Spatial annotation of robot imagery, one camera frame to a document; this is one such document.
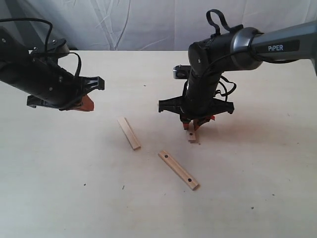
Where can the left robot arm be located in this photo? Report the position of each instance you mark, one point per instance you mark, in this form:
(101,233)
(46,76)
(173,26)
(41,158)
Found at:
(17,64)

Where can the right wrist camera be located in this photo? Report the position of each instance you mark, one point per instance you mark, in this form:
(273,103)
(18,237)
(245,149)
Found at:
(181,72)

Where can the white backdrop cloth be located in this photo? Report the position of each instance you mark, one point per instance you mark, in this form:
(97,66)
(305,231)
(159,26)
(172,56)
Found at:
(144,25)

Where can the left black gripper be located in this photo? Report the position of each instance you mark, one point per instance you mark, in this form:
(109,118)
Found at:
(52,86)

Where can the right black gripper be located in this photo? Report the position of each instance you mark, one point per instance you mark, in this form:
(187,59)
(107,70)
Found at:
(197,101)

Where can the plain short wooden stick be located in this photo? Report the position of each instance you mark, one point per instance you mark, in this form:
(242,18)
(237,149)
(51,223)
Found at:
(129,133)

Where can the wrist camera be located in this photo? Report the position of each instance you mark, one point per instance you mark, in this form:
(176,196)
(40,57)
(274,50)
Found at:
(181,72)
(55,46)

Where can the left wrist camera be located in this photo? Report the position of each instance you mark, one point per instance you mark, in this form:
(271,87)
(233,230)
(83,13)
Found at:
(55,46)

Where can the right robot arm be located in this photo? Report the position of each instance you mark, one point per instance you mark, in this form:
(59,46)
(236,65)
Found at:
(240,49)

